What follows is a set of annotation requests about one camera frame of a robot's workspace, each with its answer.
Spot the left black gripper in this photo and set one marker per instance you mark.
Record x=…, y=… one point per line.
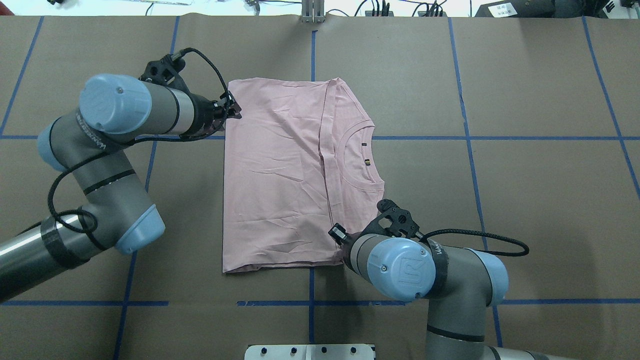
x=204, y=114

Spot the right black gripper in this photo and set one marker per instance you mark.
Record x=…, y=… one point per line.
x=338, y=233

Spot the pink Snoopy t-shirt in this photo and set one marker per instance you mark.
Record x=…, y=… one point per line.
x=298, y=161

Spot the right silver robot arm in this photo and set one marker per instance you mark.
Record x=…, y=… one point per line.
x=460, y=284

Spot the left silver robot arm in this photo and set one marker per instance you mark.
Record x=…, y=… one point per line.
x=97, y=202

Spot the black box white label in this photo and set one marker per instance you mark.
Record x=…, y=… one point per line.
x=517, y=9

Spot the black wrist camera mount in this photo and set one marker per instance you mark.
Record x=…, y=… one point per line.
x=393, y=221

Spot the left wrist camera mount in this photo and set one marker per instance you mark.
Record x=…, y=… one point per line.
x=166, y=72

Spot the white camera mast pedestal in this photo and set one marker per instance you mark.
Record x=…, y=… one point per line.
x=340, y=351

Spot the aluminium frame post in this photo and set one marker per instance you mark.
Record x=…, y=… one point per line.
x=312, y=11

